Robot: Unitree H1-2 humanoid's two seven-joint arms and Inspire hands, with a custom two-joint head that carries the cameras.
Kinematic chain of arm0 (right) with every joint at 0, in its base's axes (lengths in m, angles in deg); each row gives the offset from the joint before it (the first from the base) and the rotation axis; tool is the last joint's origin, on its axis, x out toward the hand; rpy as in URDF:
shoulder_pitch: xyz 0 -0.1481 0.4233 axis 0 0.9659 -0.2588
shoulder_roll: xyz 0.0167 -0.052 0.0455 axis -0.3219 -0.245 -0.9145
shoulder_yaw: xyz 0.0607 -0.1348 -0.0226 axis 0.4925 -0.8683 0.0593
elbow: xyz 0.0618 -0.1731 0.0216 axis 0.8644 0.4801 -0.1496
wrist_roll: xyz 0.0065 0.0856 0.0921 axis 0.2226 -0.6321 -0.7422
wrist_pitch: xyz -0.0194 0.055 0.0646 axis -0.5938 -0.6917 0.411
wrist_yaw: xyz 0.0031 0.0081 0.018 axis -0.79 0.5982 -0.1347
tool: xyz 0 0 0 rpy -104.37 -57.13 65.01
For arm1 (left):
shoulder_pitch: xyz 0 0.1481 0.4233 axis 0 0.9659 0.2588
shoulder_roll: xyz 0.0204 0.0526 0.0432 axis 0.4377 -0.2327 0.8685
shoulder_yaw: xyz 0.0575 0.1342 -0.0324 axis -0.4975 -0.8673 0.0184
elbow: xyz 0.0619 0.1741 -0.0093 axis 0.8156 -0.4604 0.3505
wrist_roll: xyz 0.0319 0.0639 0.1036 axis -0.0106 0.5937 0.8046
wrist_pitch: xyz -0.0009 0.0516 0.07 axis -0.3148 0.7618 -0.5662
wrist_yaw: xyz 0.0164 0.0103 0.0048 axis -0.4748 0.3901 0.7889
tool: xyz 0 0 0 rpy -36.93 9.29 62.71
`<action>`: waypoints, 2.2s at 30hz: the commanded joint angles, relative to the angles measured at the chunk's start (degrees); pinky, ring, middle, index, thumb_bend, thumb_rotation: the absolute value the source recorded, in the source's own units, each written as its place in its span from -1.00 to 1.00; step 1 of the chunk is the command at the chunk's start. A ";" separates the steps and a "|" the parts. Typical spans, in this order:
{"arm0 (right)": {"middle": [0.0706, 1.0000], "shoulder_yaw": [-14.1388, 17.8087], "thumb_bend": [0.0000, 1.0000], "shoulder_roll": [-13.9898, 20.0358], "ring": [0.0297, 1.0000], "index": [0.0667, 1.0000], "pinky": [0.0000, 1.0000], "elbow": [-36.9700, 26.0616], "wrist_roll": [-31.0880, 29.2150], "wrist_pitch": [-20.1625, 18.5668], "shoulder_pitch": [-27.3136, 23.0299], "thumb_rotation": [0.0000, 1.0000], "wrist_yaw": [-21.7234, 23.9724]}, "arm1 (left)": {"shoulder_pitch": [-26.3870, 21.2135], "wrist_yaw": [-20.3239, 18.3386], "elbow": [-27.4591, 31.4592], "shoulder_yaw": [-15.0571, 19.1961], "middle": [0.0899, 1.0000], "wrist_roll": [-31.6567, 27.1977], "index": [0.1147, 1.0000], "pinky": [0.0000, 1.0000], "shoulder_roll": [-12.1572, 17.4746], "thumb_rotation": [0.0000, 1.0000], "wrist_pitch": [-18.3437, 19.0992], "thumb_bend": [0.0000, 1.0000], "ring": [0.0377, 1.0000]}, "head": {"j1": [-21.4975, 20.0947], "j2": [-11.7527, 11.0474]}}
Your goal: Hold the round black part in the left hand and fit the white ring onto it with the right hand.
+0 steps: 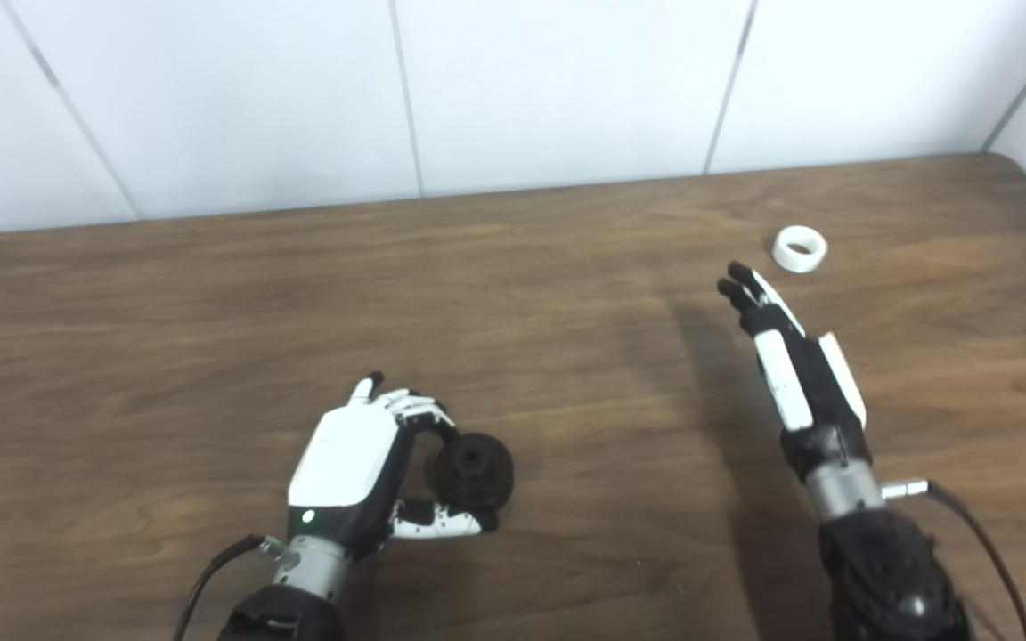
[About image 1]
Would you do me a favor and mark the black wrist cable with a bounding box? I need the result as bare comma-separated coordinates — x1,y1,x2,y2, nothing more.
173,533,287,641
881,479,1026,641

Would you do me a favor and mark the round black plastic part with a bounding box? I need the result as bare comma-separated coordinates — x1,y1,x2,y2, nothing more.
425,433,515,514

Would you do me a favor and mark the white plastic ring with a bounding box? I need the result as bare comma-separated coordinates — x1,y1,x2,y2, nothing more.
772,226,828,274

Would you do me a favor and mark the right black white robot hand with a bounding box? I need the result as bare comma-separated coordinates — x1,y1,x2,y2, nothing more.
717,262,872,482

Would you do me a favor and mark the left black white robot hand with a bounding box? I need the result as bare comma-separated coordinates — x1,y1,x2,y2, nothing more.
288,372,498,562

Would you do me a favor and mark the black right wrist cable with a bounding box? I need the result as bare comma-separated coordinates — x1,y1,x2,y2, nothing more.
881,479,1026,641

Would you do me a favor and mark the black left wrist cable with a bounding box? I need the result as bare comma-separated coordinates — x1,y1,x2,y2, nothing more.
173,533,287,641

